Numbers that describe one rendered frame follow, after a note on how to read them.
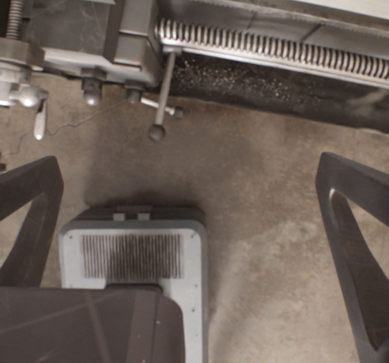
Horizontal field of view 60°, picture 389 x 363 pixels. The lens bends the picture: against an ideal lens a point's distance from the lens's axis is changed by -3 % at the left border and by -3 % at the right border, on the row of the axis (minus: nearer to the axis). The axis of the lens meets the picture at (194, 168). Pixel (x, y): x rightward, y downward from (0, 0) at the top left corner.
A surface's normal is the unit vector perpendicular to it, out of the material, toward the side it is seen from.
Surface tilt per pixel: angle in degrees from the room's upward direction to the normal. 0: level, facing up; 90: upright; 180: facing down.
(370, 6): 36
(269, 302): 0
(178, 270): 0
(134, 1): 0
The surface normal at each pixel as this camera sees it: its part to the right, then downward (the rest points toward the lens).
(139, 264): 0.00, 0.10
